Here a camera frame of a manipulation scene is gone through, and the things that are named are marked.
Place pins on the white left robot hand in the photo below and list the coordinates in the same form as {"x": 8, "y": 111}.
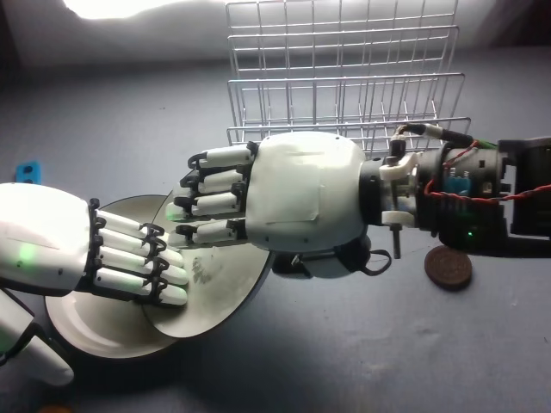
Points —
{"x": 39, "y": 241}

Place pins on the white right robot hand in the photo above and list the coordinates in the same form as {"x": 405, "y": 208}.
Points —
{"x": 301, "y": 189}

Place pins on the white plate with dark rim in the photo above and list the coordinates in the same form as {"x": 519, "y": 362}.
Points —
{"x": 215, "y": 301}
{"x": 94, "y": 335}

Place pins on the blue block with two holes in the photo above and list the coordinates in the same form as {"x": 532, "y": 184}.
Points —
{"x": 29, "y": 173}

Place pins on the round brown chocolate cookie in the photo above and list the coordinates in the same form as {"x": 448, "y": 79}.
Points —
{"x": 447, "y": 267}

